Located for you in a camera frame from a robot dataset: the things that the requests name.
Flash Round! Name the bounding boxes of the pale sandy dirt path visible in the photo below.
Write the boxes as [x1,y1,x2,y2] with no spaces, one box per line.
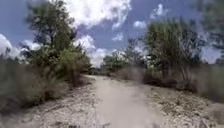
[87,74,168,128]

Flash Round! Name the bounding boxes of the green trees and dry bushes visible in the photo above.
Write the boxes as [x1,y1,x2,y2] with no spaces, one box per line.
[0,0,93,116]
[99,0,224,104]

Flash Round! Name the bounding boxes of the stony leaf-littered verge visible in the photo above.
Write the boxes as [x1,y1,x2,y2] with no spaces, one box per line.
[0,75,111,128]
[139,82,224,128]

